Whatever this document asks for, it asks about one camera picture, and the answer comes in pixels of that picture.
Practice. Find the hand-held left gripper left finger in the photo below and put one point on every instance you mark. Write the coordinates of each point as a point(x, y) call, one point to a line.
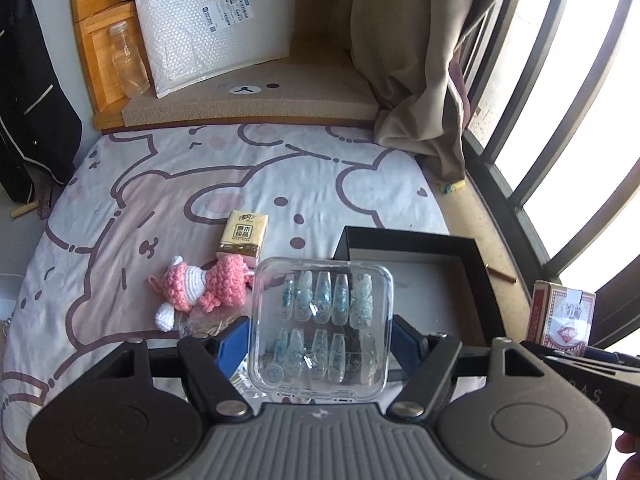
point(232, 345)

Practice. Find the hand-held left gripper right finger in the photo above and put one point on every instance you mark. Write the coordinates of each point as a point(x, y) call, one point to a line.
point(405, 342)

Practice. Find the yellow green small object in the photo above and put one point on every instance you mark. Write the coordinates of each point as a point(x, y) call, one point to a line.
point(451, 188)

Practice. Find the wooden stick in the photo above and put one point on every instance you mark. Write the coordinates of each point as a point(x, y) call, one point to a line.
point(24, 211)

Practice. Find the red playing card box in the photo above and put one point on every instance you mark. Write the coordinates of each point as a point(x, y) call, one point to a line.
point(560, 315)

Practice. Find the yellow tissue pack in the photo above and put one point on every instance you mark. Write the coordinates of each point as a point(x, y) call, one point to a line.
point(242, 235)

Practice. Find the black cardboard box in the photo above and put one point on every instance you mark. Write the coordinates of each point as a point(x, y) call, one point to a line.
point(440, 280)

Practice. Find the clear empty bottle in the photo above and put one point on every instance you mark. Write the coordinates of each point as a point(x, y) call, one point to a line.
point(127, 60)

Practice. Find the bear print bedsheet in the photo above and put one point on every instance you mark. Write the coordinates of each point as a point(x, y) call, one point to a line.
point(150, 200)

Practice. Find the white bubble mailer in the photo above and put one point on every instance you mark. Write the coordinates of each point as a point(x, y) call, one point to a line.
point(200, 45)

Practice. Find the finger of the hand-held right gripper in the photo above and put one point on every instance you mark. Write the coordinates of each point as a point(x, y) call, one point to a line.
point(555, 349)

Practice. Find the beige curtain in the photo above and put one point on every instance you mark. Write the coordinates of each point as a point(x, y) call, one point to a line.
point(400, 35)

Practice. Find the clear plastic fake nail box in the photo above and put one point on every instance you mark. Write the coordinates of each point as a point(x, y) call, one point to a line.
point(320, 330)

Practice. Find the person's right hand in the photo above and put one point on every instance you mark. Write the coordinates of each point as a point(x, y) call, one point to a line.
point(629, 442)

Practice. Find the dark window railing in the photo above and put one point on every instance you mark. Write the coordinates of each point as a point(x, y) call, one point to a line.
point(505, 175)

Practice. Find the wooden pencil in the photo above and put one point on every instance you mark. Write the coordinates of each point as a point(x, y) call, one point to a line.
point(500, 273)

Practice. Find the pink crochet doll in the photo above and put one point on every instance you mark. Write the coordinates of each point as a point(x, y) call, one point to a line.
point(190, 285)

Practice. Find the black jacket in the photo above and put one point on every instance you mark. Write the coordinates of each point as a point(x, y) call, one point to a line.
point(30, 110)

